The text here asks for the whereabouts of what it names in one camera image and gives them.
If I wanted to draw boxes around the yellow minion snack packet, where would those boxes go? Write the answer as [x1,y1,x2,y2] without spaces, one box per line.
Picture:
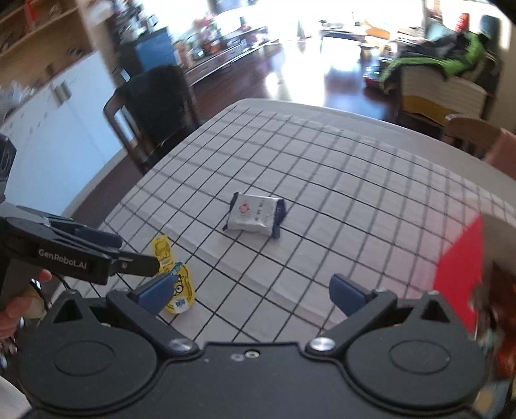
[151,235,196,314]

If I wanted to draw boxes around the white blue snack packet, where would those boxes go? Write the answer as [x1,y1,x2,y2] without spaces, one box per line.
[223,192,287,239]

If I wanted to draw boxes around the red brown snack packet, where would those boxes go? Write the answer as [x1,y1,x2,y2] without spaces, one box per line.
[471,262,515,380]

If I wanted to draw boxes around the person left hand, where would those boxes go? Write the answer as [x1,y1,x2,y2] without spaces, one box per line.
[0,286,45,340]

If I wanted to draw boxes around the white cabinet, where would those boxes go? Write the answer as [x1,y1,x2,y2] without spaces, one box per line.
[1,52,126,216]

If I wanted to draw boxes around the dark chair with black cloth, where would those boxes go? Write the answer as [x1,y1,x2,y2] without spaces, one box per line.
[103,64,202,174]

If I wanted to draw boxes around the checkered tablecloth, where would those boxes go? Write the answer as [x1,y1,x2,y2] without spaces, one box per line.
[94,103,515,344]

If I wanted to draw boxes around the red cardboard box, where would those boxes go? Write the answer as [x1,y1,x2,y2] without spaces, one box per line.
[433,214,515,332]

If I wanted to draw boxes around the low tv cabinet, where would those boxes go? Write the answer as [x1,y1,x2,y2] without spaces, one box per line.
[184,26,279,86]

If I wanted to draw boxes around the wooden shelf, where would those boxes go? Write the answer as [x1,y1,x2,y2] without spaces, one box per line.
[1,0,115,86]

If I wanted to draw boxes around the wooden chair with pink cloth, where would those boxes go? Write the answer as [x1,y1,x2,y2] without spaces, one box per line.
[441,114,516,179]

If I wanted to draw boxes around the sofa with green jacket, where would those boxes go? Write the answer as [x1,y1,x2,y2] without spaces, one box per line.
[364,13,503,126]

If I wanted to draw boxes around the coffee table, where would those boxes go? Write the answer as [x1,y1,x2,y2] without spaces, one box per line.
[319,22,391,43]

